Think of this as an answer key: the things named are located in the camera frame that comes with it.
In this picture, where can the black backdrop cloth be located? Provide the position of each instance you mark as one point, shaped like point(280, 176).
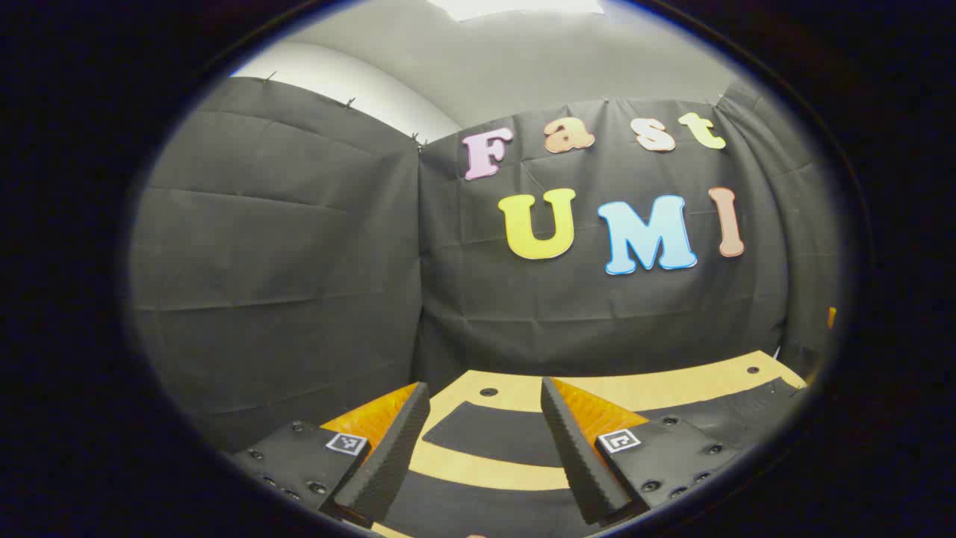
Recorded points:
point(299, 246)

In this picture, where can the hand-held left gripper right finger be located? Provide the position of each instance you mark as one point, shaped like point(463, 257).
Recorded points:
point(579, 463)

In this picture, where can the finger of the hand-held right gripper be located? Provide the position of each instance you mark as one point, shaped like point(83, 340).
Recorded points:
point(830, 317)

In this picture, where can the ceiling light panel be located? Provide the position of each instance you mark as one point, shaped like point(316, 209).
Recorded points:
point(515, 7)

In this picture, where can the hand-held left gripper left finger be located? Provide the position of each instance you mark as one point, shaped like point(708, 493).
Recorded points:
point(388, 456)

